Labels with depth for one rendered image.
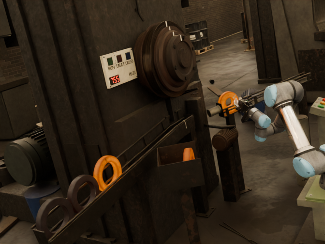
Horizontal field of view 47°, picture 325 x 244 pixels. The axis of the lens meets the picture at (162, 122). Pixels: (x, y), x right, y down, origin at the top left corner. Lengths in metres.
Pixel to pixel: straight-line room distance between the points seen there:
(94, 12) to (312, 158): 1.37
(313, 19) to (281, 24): 0.41
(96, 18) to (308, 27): 3.16
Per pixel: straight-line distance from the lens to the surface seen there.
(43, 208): 1.68
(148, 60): 2.18
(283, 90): 2.16
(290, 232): 2.48
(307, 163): 2.07
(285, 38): 4.95
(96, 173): 1.86
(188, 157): 1.78
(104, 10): 2.16
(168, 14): 2.66
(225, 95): 2.71
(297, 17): 4.83
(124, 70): 2.18
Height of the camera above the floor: 1.37
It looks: 15 degrees down
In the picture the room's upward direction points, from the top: 11 degrees counter-clockwise
